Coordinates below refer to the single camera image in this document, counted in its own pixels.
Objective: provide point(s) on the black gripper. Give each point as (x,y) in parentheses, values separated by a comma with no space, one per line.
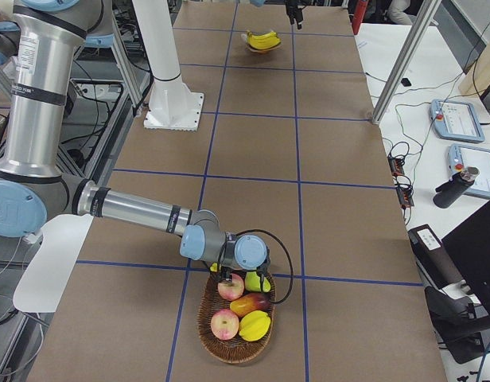
(294,10)
(226,274)

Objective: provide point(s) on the brown wicker basket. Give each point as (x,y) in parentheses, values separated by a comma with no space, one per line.
(236,350)

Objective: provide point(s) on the grey orange square plate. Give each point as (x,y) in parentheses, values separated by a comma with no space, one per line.
(244,38)

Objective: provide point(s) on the pink apple far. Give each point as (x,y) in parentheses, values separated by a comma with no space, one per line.
(232,290)

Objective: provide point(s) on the pink apple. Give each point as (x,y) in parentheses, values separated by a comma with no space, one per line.
(232,290)
(224,324)

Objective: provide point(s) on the green pear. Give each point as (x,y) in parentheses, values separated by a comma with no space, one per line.
(254,282)

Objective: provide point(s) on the red yellow mango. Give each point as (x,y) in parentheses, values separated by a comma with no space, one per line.
(248,303)

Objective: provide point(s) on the pink apple near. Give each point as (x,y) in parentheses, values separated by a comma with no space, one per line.
(224,324)

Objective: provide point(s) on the yellow starfruit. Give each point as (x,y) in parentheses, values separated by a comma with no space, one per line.
(254,325)

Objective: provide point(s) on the small black puck device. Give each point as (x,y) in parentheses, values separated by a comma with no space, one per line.
(405,82)

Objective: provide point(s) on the blue teach pendant far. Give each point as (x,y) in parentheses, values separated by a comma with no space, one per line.
(457,121)

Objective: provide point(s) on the blue teach pendant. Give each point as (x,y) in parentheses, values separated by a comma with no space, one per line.
(457,121)
(460,155)

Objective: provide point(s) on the black label printer box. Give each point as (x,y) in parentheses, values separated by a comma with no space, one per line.
(430,252)

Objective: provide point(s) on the blue teach pendant near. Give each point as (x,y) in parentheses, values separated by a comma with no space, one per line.
(460,155)

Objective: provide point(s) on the black monitor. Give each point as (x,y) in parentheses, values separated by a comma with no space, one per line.
(468,246)

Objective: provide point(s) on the aluminium frame post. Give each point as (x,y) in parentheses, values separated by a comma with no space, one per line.
(410,45)

